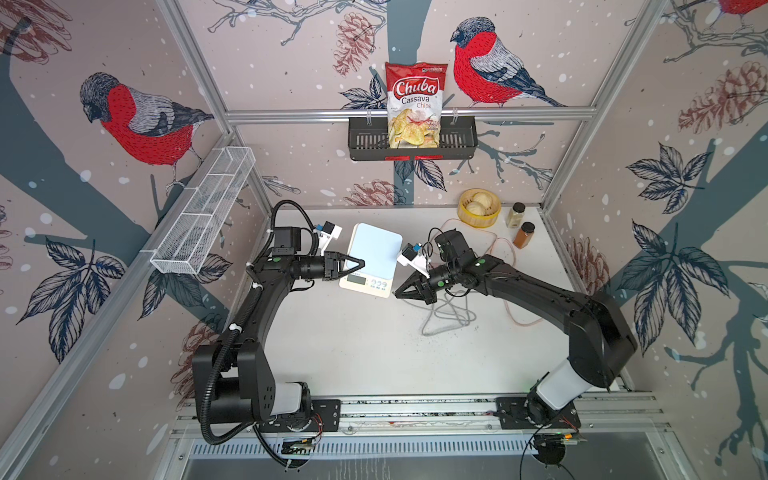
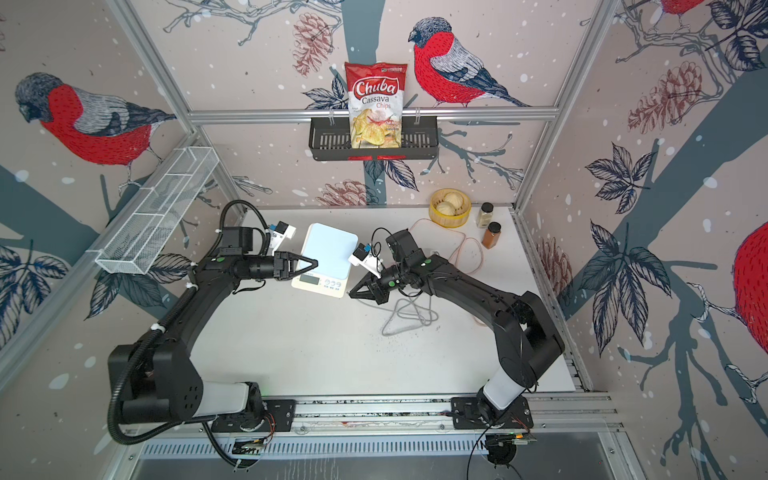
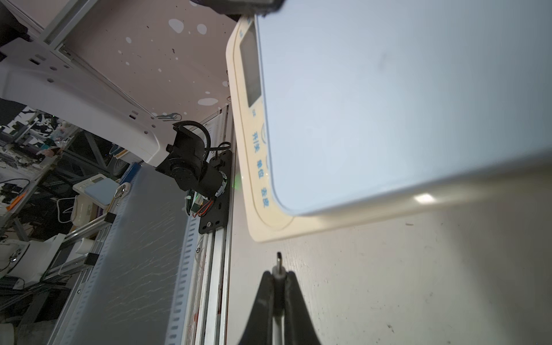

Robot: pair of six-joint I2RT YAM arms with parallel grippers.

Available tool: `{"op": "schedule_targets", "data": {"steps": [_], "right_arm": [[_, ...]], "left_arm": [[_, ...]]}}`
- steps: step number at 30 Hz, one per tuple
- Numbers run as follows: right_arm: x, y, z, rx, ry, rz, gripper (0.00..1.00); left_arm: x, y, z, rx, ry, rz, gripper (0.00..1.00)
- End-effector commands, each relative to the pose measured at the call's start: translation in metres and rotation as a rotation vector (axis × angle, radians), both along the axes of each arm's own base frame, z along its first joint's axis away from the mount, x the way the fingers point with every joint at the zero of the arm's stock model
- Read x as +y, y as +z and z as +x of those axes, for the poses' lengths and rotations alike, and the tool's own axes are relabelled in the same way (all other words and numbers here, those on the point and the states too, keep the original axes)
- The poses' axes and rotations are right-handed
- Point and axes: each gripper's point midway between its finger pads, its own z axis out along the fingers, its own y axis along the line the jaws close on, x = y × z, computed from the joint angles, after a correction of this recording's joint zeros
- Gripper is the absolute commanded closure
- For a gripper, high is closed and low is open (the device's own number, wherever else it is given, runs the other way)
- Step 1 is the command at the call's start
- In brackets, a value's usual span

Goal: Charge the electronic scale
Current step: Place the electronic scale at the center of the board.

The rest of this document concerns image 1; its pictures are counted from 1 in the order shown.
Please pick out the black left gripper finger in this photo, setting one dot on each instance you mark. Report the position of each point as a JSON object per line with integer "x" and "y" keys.
{"x": 343, "y": 260}
{"x": 342, "y": 272}

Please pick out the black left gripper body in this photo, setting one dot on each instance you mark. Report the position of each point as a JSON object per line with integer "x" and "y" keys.
{"x": 316, "y": 268}

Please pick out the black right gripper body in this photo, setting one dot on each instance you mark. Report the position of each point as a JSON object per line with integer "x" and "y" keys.
{"x": 442, "y": 278}

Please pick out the blue white electronic scale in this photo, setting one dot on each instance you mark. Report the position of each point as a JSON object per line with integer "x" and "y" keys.
{"x": 379, "y": 249}

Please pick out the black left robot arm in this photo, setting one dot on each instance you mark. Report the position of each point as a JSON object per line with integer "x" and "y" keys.
{"x": 234, "y": 386}

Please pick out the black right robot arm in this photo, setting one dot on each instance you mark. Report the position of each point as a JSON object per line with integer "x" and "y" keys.
{"x": 600, "y": 342}

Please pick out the yellow bamboo steamer basket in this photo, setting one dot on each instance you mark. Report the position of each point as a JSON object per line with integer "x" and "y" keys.
{"x": 480, "y": 222}

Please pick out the white bun in steamer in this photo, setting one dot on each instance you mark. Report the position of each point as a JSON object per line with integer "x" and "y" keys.
{"x": 480, "y": 204}

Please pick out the orange spice jar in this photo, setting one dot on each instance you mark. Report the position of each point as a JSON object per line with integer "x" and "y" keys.
{"x": 524, "y": 235}

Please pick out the pale spice jar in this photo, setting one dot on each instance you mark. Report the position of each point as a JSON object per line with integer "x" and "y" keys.
{"x": 515, "y": 215}

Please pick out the red Chuba chips bag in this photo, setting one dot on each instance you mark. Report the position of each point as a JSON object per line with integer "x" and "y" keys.
{"x": 414, "y": 104}

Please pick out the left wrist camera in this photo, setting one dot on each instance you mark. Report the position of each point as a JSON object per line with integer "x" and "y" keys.
{"x": 326, "y": 233}

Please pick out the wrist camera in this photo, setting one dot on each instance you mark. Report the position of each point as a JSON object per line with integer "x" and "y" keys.
{"x": 326, "y": 233}
{"x": 414, "y": 256}

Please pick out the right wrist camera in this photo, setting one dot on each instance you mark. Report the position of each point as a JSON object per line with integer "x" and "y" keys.
{"x": 414, "y": 256}

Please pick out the black wall basket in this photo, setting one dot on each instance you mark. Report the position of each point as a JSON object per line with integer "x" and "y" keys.
{"x": 377, "y": 139}

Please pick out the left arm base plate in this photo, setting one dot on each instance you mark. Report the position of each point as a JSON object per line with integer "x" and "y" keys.
{"x": 324, "y": 416}

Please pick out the white wire mesh shelf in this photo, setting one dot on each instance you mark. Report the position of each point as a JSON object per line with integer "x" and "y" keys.
{"x": 194, "y": 232}

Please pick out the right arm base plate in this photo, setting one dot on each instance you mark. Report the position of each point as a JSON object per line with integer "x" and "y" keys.
{"x": 518, "y": 412}

